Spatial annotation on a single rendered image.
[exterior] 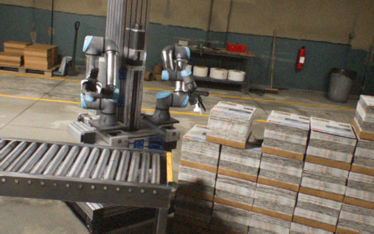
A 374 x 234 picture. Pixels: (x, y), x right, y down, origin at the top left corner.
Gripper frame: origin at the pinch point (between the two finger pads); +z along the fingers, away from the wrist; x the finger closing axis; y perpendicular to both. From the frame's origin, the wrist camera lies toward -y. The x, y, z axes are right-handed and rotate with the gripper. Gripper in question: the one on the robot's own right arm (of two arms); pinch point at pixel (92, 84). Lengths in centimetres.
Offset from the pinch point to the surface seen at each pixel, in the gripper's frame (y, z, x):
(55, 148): 46.4, -7.7, 14.0
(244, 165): 38, -7, -114
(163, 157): 40, -3, -54
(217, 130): 19, -18, -91
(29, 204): 129, -80, 29
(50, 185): 49, 37, 11
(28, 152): 48, 0, 29
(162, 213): 52, 46, -49
